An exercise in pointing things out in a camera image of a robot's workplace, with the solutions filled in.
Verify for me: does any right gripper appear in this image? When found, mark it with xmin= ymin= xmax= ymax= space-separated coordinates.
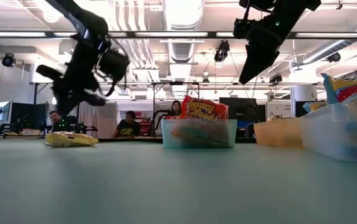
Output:
xmin=239 ymin=21 xmax=288 ymax=85

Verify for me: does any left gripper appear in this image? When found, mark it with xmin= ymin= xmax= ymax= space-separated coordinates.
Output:
xmin=36 ymin=30 xmax=112 ymax=116

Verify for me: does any red-striped Maruchan noodle packet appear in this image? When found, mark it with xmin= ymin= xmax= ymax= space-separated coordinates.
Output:
xmin=320 ymin=67 xmax=357 ymax=105

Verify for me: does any black ceiling spotlight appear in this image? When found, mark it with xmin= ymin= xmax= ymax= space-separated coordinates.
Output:
xmin=269 ymin=73 xmax=283 ymax=85
xmin=326 ymin=52 xmax=342 ymax=63
xmin=214 ymin=39 xmax=231 ymax=63

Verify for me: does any person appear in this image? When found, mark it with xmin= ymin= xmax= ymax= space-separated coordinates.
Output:
xmin=112 ymin=110 xmax=141 ymax=139
xmin=164 ymin=100 xmax=184 ymax=120
xmin=48 ymin=110 xmax=70 ymax=133

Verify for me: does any black monitor back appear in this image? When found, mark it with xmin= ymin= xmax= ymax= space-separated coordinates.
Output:
xmin=11 ymin=102 xmax=49 ymax=125

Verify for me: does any white cloth cover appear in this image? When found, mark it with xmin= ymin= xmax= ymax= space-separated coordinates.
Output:
xmin=77 ymin=101 xmax=120 ymax=138

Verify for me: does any white framed monitor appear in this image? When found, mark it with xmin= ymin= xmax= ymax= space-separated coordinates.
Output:
xmin=0 ymin=100 xmax=12 ymax=123

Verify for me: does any red storage shelf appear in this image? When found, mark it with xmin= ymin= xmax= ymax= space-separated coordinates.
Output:
xmin=140 ymin=118 xmax=153 ymax=136

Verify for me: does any grey ceiling pipe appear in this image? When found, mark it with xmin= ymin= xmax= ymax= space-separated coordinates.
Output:
xmin=302 ymin=18 xmax=357 ymax=65

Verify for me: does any clear plastic bin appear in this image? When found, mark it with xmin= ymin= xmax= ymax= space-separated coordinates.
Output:
xmin=298 ymin=101 xmax=357 ymax=164

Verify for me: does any teal plastic bin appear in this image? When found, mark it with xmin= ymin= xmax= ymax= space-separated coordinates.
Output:
xmin=161 ymin=118 xmax=238 ymax=149

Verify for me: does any green table mat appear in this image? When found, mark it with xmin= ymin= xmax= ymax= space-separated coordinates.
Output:
xmin=0 ymin=136 xmax=357 ymax=224

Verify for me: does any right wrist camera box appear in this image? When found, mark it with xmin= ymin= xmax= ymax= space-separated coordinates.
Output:
xmin=232 ymin=17 xmax=259 ymax=40

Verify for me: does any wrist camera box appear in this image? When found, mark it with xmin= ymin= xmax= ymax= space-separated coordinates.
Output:
xmin=232 ymin=17 xmax=259 ymax=40
xmin=98 ymin=48 xmax=131 ymax=84

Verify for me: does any black wall screen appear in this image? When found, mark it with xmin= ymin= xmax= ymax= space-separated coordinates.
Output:
xmin=219 ymin=97 xmax=258 ymax=123

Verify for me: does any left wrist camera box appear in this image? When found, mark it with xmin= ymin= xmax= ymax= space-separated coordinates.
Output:
xmin=98 ymin=48 xmax=131 ymax=84

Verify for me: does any black ceiling camera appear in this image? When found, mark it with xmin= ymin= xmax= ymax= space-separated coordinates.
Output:
xmin=1 ymin=52 xmax=17 ymax=68

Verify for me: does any white ceiling air duct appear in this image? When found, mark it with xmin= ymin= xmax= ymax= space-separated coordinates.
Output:
xmin=162 ymin=0 xmax=206 ymax=99

